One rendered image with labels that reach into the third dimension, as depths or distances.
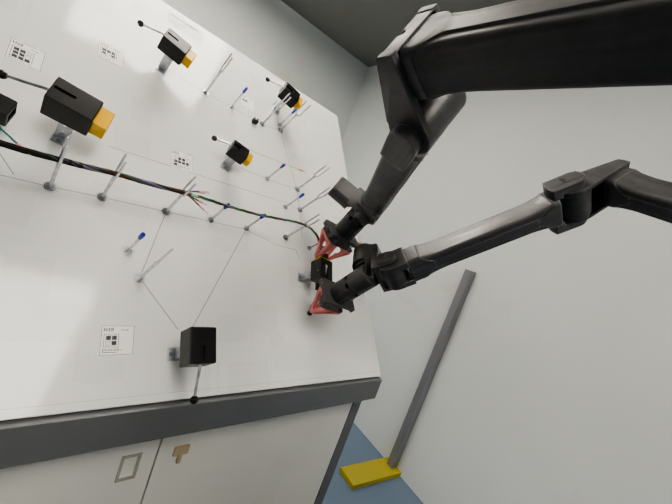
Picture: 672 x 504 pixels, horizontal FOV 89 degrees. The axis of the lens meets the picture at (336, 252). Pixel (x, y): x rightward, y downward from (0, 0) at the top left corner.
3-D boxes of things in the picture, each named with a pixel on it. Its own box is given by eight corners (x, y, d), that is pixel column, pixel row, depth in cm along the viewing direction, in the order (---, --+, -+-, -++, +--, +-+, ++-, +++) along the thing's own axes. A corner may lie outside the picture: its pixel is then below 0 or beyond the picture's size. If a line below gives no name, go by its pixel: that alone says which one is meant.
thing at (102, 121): (97, 116, 62) (102, 106, 60) (110, 124, 63) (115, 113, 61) (87, 132, 60) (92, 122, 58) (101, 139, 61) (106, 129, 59)
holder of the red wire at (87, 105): (1, 91, 58) (7, 45, 52) (89, 136, 66) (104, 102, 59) (-16, 110, 56) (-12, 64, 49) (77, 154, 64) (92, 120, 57)
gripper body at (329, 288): (316, 280, 82) (338, 265, 78) (345, 291, 88) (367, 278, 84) (319, 304, 78) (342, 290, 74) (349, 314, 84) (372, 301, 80)
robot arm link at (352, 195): (368, 225, 76) (391, 196, 77) (329, 191, 74) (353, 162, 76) (355, 230, 88) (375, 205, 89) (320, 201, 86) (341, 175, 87)
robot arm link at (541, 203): (593, 178, 62) (594, 224, 68) (573, 166, 66) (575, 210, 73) (375, 266, 70) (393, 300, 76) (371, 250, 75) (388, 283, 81)
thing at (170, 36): (133, 36, 82) (146, 6, 76) (177, 70, 88) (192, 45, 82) (124, 44, 79) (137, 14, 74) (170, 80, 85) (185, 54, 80)
